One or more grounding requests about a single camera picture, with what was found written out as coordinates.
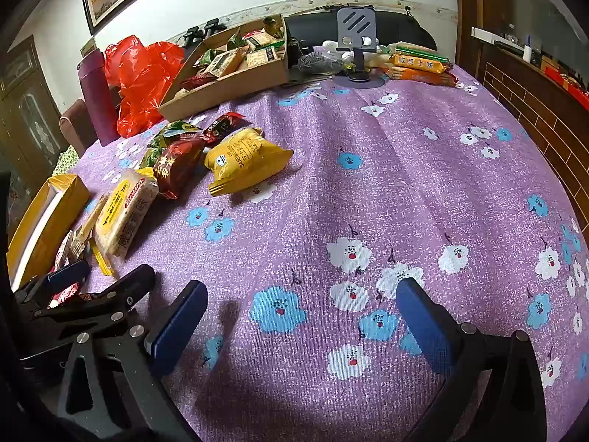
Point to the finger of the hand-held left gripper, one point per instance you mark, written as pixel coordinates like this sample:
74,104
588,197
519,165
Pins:
69,275
131,285

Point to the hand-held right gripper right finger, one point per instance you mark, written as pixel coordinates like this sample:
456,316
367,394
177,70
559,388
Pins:
423,327

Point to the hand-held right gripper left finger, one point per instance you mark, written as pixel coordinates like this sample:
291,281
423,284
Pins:
177,327

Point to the pale yellow cracker pack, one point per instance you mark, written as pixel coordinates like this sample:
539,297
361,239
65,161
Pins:
122,214

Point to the yellow cardboard box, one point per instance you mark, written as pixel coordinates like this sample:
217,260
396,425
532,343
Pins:
73,191

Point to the dark red snack packet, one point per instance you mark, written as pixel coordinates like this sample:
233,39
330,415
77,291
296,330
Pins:
177,165

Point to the yellow snack bag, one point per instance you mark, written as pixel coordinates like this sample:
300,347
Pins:
244,156

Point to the thin yellow stick packet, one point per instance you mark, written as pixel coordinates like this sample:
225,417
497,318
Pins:
103,262

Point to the green patterned cushion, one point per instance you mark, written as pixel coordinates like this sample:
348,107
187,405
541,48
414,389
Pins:
64,161

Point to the purple floral tablecloth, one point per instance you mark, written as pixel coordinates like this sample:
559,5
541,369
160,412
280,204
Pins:
345,193

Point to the green snack packet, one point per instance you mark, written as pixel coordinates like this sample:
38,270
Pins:
172,131

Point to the dark wooden cabinet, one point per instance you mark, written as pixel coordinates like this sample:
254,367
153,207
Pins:
27,115

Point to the purple thermos bottle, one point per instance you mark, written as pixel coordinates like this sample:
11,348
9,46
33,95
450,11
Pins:
99,101

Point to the red and black snack packet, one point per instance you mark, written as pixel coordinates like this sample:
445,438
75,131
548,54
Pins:
223,124

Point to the red plastic bag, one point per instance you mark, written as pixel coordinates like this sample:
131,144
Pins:
138,83

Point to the brown cardboard tray box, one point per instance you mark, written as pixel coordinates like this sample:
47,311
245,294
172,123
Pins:
230,90

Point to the pile of assorted snack packets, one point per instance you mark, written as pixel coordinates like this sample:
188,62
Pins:
225,62

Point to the brick pattern counter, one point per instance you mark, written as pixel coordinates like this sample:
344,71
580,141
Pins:
529,101

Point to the orange cracker packet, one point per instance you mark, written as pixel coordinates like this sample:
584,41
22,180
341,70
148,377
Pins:
423,77
418,63

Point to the black plastic object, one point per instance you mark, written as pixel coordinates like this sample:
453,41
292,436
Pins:
211,27
192,37

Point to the green and white cracker packet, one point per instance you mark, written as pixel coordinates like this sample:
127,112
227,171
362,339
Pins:
421,49

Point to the grey mesh bag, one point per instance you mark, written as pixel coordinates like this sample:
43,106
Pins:
317,62

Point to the red box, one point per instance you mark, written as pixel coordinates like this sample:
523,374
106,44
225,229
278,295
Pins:
568,80

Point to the small white bottle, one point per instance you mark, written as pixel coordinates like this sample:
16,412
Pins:
527,50

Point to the white plush toy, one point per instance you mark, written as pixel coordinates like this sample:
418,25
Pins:
329,46

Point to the black sofa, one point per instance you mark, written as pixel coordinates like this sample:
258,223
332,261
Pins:
405,27

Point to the white shelf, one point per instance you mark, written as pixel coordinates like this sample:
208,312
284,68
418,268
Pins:
490,34

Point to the grey phone stand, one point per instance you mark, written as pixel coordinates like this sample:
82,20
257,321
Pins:
356,23

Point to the wooden door frame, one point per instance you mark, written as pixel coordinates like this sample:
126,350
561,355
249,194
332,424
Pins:
467,18

